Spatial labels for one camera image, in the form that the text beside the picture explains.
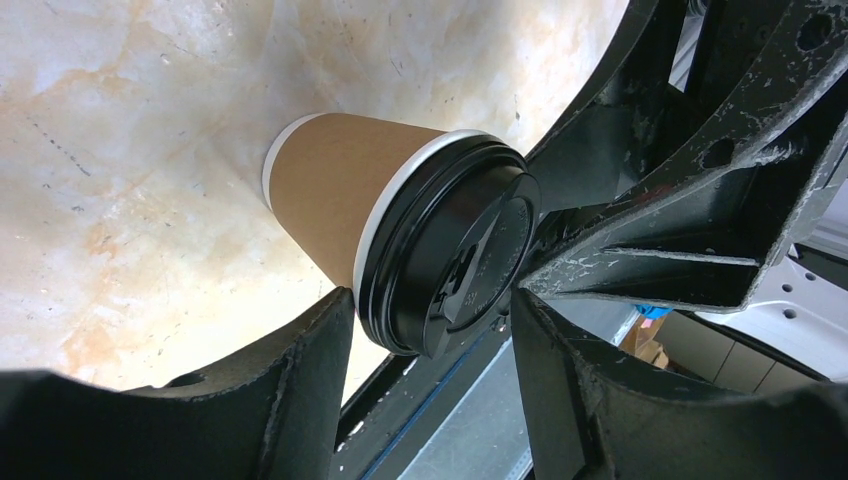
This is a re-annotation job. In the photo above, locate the blue cloth on floor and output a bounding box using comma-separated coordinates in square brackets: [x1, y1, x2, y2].
[635, 304, 672, 320]

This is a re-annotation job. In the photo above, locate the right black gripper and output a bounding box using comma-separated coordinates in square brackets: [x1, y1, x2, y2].
[520, 1, 847, 312]

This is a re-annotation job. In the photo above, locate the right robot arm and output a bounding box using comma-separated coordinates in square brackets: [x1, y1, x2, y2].
[519, 1, 847, 381]

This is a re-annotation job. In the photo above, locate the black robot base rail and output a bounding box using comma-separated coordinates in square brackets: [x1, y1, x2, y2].
[328, 318, 532, 479]

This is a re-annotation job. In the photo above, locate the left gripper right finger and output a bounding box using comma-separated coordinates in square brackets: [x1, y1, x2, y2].
[511, 289, 847, 479]

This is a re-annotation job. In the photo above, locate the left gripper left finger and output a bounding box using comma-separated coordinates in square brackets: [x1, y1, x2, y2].
[1, 288, 354, 479]

